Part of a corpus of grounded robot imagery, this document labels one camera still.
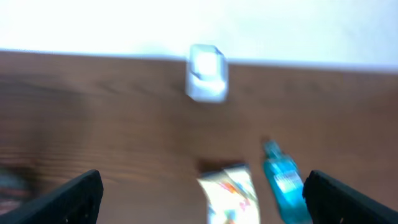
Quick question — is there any grey plastic shopping basket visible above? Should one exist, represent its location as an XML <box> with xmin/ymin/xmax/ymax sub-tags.
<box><xmin>1</xmin><ymin>167</ymin><xmax>34</xmax><ymax>215</ymax></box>

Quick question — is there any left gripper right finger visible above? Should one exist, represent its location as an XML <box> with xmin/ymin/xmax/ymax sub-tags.
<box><xmin>303</xmin><ymin>170</ymin><xmax>397</xmax><ymax>224</ymax></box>

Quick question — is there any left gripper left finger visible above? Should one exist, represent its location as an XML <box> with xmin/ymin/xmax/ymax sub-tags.
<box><xmin>1</xmin><ymin>169</ymin><xmax>104</xmax><ymax>224</ymax></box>

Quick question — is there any white barcode scanner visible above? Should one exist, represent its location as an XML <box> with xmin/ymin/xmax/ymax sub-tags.
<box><xmin>185</xmin><ymin>44</ymin><xmax>229</xmax><ymax>103</ymax></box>

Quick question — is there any yellow snack bag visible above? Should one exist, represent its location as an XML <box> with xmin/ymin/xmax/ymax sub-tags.
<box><xmin>197</xmin><ymin>164</ymin><xmax>261</xmax><ymax>224</ymax></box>

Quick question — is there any teal mouthwash bottle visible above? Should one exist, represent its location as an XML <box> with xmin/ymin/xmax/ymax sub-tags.
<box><xmin>262</xmin><ymin>140</ymin><xmax>312</xmax><ymax>223</ymax></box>

